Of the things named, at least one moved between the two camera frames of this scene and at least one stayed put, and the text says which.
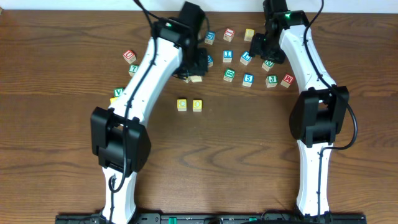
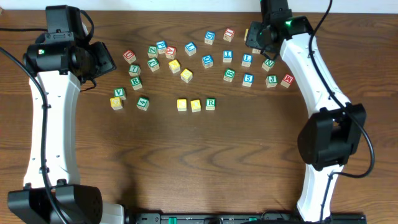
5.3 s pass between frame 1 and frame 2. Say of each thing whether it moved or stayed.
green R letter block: moved
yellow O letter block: stayed
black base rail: stayed
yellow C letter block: stayed
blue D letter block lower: stayed
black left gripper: moved
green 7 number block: stayed
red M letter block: stayed
